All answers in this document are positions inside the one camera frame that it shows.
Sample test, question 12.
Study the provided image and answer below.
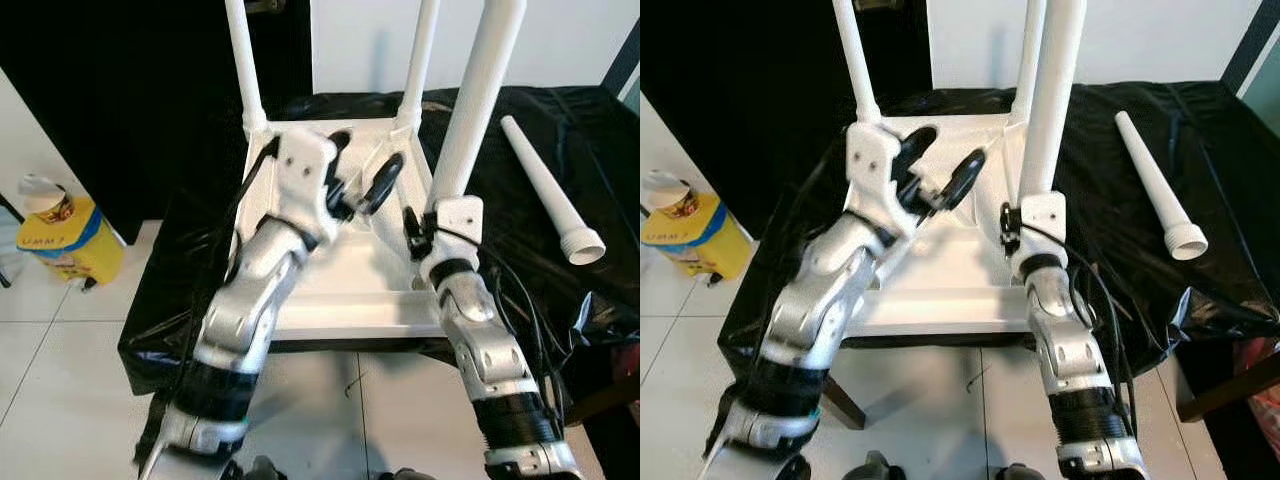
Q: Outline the white plastic table leg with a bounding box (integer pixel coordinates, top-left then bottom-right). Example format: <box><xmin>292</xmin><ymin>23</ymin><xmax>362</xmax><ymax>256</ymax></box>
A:
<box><xmin>832</xmin><ymin>0</ymin><xmax>883</xmax><ymax>126</ymax></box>
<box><xmin>500</xmin><ymin>115</ymin><xmax>607</xmax><ymax>266</ymax></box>
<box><xmin>428</xmin><ymin>0</ymin><xmax>528</xmax><ymax>216</ymax></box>
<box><xmin>1113</xmin><ymin>110</ymin><xmax>1209</xmax><ymax>263</ymax></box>
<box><xmin>1018</xmin><ymin>0</ymin><xmax>1088</xmax><ymax>201</ymax></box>
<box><xmin>395</xmin><ymin>0</ymin><xmax>441</xmax><ymax>136</ymax></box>
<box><xmin>223</xmin><ymin>0</ymin><xmax>271</xmax><ymax>136</ymax></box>
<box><xmin>1005</xmin><ymin>0</ymin><xmax>1046</xmax><ymax>126</ymax></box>

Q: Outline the brown wooden table leg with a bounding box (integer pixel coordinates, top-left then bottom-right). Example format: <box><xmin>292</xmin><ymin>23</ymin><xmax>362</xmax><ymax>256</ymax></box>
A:
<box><xmin>820</xmin><ymin>375</ymin><xmax>866</xmax><ymax>431</ymax></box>
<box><xmin>565</xmin><ymin>375</ymin><xmax>641</xmax><ymax>426</ymax></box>
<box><xmin>1175</xmin><ymin>355</ymin><xmax>1280</xmax><ymax>421</ymax></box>

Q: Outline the printed paper cup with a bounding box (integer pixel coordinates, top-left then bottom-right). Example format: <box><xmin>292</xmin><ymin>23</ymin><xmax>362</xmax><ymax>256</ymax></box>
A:
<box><xmin>640</xmin><ymin>170</ymin><xmax>698</xmax><ymax>219</ymax></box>
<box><xmin>18</xmin><ymin>173</ymin><xmax>76</xmax><ymax>223</ymax></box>

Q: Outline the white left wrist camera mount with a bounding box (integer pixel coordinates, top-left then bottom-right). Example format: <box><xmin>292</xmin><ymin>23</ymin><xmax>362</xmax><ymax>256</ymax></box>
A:
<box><xmin>845</xmin><ymin>122</ymin><xmax>913</xmax><ymax>241</ymax></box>
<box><xmin>270</xmin><ymin>128</ymin><xmax>341</xmax><ymax>246</ymax></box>

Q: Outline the black plastic cover sheet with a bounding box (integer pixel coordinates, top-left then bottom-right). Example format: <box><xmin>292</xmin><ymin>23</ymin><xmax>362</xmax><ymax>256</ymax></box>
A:
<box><xmin>118</xmin><ymin>85</ymin><xmax>641</xmax><ymax>396</ymax></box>
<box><xmin>718</xmin><ymin>80</ymin><xmax>1280</xmax><ymax>386</ymax></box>

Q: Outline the black door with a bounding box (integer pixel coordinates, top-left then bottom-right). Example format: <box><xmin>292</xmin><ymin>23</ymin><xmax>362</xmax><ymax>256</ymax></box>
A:
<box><xmin>640</xmin><ymin>0</ymin><xmax>934</xmax><ymax>236</ymax></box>
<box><xmin>0</xmin><ymin>0</ymin><xmax>313</xmax><ymax>246</ymax></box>

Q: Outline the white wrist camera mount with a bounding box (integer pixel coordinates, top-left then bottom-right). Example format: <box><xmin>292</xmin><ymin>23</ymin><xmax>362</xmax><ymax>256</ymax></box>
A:
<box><xmin>845</xmin><ymin>122</ymin><xmax>913</xmax><ymax>241</ymax></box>
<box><xmin>1010</xmin><ymin>192</ymin><xmax>1069</xmax><ymax>281</ymax></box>
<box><xmin>420</xmin><ymin>197</ymin><xmax>484</xmax><ymax>286</ymax></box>
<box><xmin>270</xmin><ymin>128</ymin><xmax>341</xmax><ymax>246</ymax></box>

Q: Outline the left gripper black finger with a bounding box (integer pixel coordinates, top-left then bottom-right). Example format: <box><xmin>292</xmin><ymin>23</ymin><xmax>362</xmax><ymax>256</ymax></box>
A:
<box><xmin>362</xmin><ymin>152</ymin><xmax>406</xmax><ymax>217</ymax></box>
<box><xmin>940</xmin><ymin>148</ymin><xmax>988</xmax><ymax>214</ymax></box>
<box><xmin>325</xmin><ymin>130</ymin><xmax>354</xmax><ymax>179</ymax></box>
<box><xmin>898</xmin><ymin>127</ymin><xmax>939</xmax><ymax>173</ymax></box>

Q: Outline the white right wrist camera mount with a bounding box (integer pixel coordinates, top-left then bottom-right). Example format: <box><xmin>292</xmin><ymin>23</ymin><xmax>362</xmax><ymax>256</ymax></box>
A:
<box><xmin>1010</xmin><ymin>192</ymin><xmax>1069</xmax><ymax>281</ymax></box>
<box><xmin>420</xmin><ymin>197</ymin><xmax>484</xmax><ymax>286</ymax></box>

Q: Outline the pink plastic bag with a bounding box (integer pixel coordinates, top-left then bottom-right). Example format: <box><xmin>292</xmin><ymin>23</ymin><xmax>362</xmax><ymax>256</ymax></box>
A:
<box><xmin>610</xmin><ymin>345</ymin><xmax>641</xmax><ymax>441</ymax></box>
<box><xmin>1235</xmin><ymin>340</ymin><xmax>1280</xmax><ymax>451</ymax></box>

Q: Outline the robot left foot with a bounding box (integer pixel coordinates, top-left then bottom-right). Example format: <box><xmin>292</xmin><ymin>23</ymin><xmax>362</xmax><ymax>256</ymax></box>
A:
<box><xmin>845</xmin><ymin>450</ymin><xmax>906</xmax><ymax>480</ymax></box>
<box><xmin>235</xmin><ymin>455</ymin><xmax>291</xmax><ymax>480</ymax></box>

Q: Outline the dark grey frame post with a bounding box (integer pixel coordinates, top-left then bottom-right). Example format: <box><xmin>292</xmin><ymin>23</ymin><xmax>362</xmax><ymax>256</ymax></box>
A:
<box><xmin>1220</xmin><ymin>0</ymin><xmax>1280</xmax><ymax>96</ymax></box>
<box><xmin>600</xmin><ymin>20</ymin><xmax>641</xmax><ymax>96</ymax></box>

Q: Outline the yellow carton box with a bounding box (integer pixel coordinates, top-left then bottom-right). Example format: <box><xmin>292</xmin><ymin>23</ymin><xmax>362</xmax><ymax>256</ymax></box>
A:
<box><xmin>640</xmin><ymin>192</ymin><xmax>746</xmax><ymax>279</ymax></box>
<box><xmin>18</xmin><ymin>195</ymin><xmax>126</xmax><ymax>286</ymax></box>

